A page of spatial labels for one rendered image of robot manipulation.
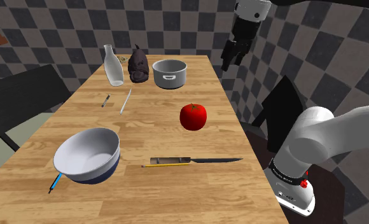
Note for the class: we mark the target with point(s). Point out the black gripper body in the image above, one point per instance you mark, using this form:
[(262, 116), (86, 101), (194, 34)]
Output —
[(245, 29)]

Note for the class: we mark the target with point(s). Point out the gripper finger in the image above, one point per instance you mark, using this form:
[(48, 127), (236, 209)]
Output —
[(242, 51), (226, 57)]

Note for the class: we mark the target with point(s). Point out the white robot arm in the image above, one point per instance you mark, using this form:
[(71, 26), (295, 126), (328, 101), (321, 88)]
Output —
[(314, 139)]

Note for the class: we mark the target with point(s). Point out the grey metal pot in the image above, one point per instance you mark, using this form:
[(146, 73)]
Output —
[(169, 76)]

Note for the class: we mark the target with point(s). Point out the red tomato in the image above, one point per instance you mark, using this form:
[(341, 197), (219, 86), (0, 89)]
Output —
[(193, 117)]

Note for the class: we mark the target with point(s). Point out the dark purple sack figure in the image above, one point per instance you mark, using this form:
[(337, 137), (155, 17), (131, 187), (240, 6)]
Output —
[(138, 66)]

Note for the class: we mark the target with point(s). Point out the small tan lumpy object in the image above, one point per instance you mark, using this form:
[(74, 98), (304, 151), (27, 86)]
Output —
[(123, 59)]

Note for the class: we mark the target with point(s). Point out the thin white stick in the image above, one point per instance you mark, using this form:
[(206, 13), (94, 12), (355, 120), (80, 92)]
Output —
[(126, 101)]

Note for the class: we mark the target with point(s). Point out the clear glass bottle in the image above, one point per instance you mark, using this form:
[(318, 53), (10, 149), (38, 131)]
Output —
[(113, 69)]

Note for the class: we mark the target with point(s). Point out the yellow pencil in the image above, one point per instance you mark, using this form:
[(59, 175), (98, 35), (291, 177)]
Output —
[(166, 165)]

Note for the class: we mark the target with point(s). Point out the small grey marker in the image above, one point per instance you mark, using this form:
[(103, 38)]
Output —
[(105, 100)]

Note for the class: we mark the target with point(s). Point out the wooden table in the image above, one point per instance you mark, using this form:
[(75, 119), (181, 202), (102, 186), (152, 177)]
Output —
[(172, 192)]

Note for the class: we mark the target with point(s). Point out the white bowl with blue base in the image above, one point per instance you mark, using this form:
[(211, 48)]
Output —
[(88, 155)]

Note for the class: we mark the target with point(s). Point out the blue pen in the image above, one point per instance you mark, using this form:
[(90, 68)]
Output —
[(55, 183)]

